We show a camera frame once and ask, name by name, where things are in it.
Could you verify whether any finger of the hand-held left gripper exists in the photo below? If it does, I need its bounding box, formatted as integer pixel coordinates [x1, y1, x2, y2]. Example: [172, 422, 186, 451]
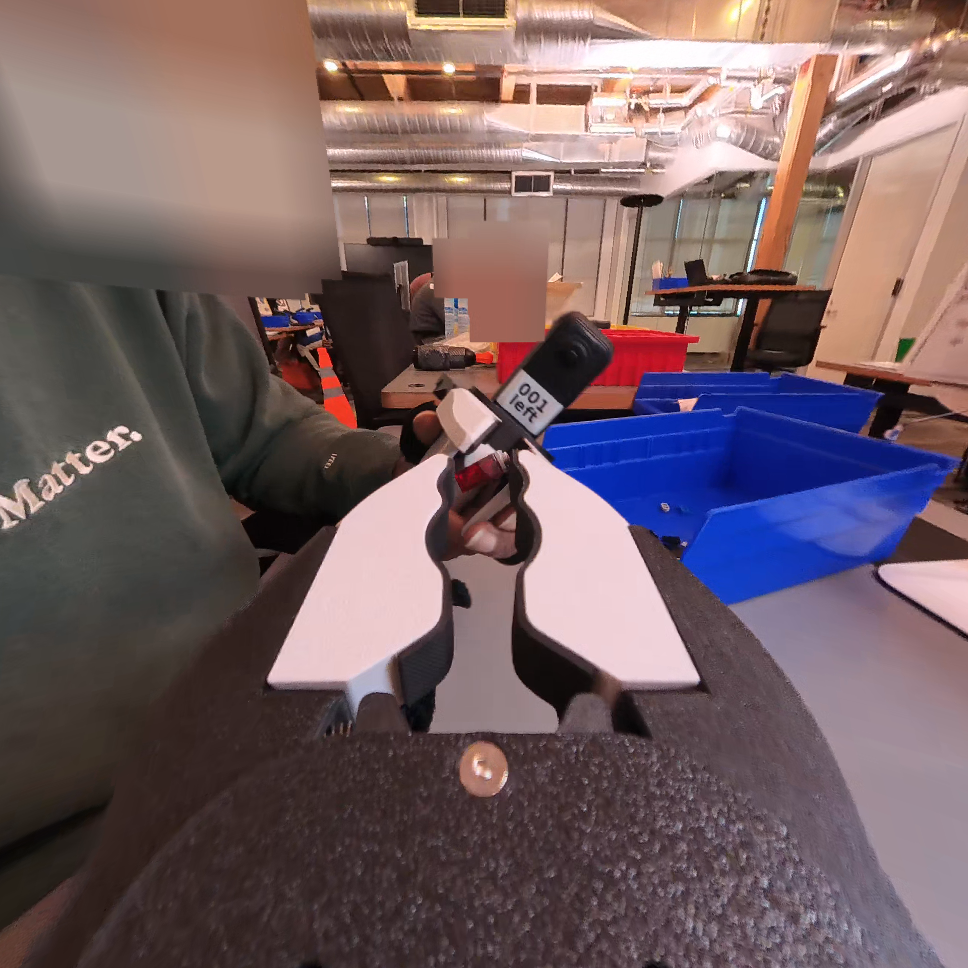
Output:
[438, 391, 505, 455]

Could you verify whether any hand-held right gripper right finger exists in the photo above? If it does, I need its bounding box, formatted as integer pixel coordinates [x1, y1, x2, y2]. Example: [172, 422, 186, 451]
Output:
[515, 454, 701, 724]

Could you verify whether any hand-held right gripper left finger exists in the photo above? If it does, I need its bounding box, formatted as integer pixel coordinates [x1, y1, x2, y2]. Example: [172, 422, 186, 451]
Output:
[268, 454, 462, 719]

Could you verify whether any small red brick assembly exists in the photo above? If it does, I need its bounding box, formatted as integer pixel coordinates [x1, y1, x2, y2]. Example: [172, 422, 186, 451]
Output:
[456, 451, 508, 494]

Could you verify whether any large blue plastic bin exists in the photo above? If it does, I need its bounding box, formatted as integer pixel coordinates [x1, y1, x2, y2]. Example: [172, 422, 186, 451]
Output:
[542, 406, 961, 606]

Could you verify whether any person's left forearm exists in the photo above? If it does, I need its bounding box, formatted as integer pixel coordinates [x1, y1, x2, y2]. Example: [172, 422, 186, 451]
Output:
[197, 295, 409, 523]

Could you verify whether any wooden background table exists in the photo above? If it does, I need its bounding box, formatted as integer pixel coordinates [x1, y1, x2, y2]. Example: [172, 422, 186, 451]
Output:
[379, 364, 636, 412]

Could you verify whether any red plastic bin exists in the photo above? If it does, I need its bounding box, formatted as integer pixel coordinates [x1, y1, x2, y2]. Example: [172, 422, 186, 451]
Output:
[497, 326, 700, 387]

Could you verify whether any black floor lamp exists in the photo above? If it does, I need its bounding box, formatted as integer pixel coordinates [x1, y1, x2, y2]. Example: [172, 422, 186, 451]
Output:
[621, 194, 663, 326]

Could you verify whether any wooden background desk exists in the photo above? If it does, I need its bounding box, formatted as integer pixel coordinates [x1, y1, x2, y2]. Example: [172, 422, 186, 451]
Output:
[651, 280, 833, 304]

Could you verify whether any person's torso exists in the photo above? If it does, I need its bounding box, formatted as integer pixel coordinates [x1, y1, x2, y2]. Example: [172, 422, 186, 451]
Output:
[1, 280, 266, 848]

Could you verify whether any white book stand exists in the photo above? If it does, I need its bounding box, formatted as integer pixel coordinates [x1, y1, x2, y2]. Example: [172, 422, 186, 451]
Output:
[878, 560, 968, 636]

